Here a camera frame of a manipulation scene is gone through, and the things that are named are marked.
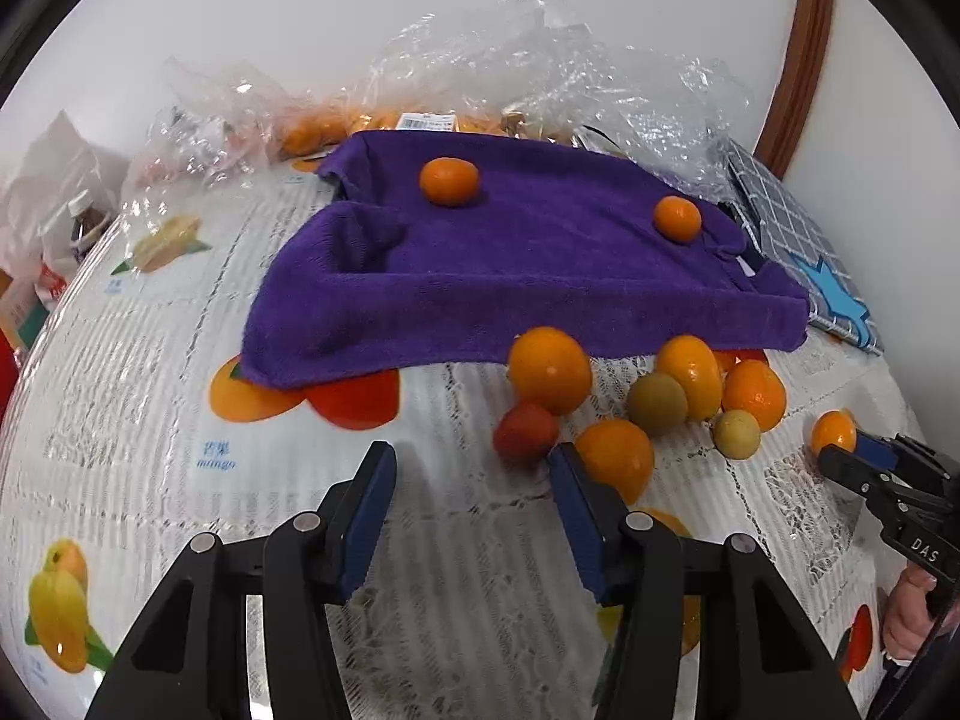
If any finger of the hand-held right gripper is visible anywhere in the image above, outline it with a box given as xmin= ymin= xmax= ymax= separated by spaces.
xmin=853 ymin=431 xmax=950 ymax=477
xmin=816 ymin=444 xmax=897 ymax=502

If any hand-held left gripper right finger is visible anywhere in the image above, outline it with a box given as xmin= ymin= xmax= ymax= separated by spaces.
xmin=546 ymin=441 xmax=863 ymax=720

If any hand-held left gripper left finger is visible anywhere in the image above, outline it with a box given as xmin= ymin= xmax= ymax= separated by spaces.
xmin=84 ymin=441 xmax=398 ymax=720

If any small orange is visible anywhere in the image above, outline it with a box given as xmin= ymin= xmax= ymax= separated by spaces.
xmin=721 ymin=360 xmax=788 ymax=432
xmin=652 ymin=195 xmax=703 ymax=245
xmin=810 ymin=409 xmax=857 ymax=458
xmin=418 ymin=156 xmax=481 ymax=208

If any medium orange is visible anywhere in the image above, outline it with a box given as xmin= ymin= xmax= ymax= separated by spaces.
xmin=574 ymin=418 xmax=656 ymax=507

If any small red fruit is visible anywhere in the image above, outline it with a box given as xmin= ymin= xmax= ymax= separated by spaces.
xmin=493 ymin=401 xmax=561 ymax=464

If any small green fruit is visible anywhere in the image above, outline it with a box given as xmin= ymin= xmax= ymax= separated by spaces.
xmin=712 ymin=409 xmax=762 ymax=460

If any large green fruit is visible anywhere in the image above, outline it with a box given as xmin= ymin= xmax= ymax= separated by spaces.
xmin=626 ymin=372 xmax=689 ymax=439

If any large orange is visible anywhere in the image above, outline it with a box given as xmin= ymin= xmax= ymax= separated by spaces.
xmin=507 ymin=326 xmax=593 ymax=415

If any oblong yellow-orange citrus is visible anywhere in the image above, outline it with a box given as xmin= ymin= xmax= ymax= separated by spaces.
xmin=656 ymin=334 xmax=725 ymax=422

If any person's right hand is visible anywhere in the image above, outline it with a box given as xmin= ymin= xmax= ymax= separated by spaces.
xmin=879 ymin=562 xmax=940 ymax=661

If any grey checked cushion blue star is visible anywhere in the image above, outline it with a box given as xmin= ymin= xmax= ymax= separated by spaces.
xmin=712 ymin=136 xmax=886 ymax=353

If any fruit-printed tablecloth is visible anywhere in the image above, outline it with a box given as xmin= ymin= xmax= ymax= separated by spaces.
xmin=0 ymin=142 xmax=931 ymax=720

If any purple towel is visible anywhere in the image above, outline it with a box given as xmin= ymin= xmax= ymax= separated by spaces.
xmin=241 ymin=129 xmax=812 ymax=391

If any red box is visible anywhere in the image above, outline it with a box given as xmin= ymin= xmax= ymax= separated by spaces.
xmin=0 ymin=330 xmax=23 ymax=410

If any pile of bagged oranges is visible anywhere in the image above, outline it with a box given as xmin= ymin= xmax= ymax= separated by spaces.
xmin=277 ymin=105 xmax=526 ymax=160

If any small clear plastic bag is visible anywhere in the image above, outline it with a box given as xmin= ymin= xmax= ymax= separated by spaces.
xmin=124 ymin=56 xmax=323 ymax=241

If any white plastic bag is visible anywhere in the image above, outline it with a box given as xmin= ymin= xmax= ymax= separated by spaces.
xmin=0 ymin=111 xmax=128 ymax=293

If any large clear plastic bag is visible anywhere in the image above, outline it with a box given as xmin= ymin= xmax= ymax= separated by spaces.
xmin=367 ymin=0 xmax=755 ymax=188

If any brown wooden door frame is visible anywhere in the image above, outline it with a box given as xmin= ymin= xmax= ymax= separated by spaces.
xmin=750 ymin=0 xmax=837 ymax=181

